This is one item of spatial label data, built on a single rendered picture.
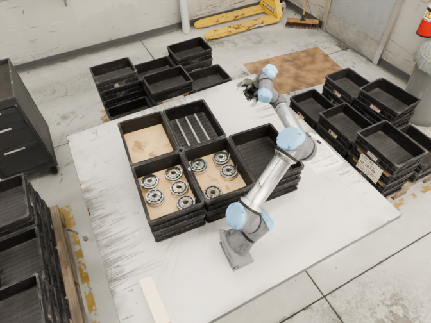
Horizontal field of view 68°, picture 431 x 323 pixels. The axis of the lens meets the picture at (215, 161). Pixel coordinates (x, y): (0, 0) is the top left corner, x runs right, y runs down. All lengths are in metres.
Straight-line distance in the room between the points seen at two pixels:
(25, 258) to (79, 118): 1.85
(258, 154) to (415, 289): 1.49
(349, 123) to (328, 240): 1.41
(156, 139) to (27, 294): 1.15
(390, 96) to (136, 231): 2.44
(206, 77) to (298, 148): 2.12
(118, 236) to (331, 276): 1.53
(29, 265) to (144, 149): 1.03
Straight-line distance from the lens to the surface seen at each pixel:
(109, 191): 2.08
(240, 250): 1.61
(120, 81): 3.23
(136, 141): 2.13
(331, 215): 1.95
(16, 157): 3.14
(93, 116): 3.79
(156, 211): 1.76
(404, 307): 2.67
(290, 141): 1.40
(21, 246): 2.52
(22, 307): 2.18
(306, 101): 3.33
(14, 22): 4.72
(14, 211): 2.56
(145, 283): 1.67
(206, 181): 1.84
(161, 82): 3.19
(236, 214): 1.44
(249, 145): 2.03
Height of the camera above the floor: 2.29
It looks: 49 degrees down
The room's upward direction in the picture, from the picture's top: 2 degrees counter-clockwise
